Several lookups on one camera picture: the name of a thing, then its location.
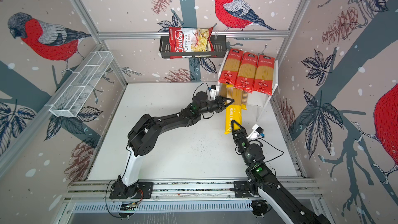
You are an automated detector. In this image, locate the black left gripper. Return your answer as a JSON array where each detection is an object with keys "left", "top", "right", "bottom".
[{"left": 197, "top": 96, "right": 234, "bottom": 116}]

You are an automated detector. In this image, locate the yellow Pastatime pasta bag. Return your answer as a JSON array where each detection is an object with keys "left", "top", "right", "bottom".
[{"left": 224, "top": 85, "right": 242, "bottom": 135}]

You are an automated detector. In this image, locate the red spaghetti bag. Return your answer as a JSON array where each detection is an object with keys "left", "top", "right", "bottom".
[
  {"left": 234, "top": 52, "right": 259, "bottom": 93},
  {"left": 218, "top": 49, "right": 244, "bottom": 85},
  {"left": 253, "top": 55, "right": 275, "bottom": 96}
]

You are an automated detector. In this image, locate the yellow pasta bag top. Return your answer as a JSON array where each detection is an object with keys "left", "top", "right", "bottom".
[{"left": 219, "top": 84, "right": 228, "bottom": 97}]

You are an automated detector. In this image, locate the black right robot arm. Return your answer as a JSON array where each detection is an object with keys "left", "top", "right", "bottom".
[{"left": 231, "top": 120, "right": 330, "bottom": 224}]

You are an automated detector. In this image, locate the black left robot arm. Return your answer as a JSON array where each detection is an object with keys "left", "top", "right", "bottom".
[{"left": 114, "top": 91, "right": 235, "bottom": 190}]

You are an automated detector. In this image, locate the white two-tier shelf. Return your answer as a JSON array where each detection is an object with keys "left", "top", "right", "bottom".
[{"left": 217, "top": 53, "right": 279, "bottom": 120}]

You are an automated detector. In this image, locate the red cassava chips bag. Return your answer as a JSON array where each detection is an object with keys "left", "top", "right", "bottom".
[{"left": 169, "top": 27, "right": 214, "bottom": 53}]

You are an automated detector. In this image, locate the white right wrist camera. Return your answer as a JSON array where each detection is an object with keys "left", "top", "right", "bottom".
[{"left": 247, "top": 124, "right": 264, "bottom": 141}]

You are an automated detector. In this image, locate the black wall basket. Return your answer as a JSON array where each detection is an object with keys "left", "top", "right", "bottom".
[{"left": 159, "top": 35, "right": 228, "bottom": 59}]

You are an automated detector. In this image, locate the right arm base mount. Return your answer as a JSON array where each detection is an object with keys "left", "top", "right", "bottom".
[{"left": 233, "top": 178, "right": 277, "bottom": 199}]

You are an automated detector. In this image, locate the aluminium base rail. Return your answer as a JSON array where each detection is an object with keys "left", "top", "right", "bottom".
[{"left": 64, "top": 177, "right": 323, "bottom": 201}]

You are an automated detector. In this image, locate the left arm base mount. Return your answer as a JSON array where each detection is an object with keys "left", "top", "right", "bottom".
[{"left": 109, "top": 181, "right": 154, "bottom": 200}]

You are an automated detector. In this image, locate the white wire mesh basket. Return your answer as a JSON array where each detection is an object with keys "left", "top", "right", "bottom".
[{"left": 49, "top": 51, "right": 114, "bottom": 117}]

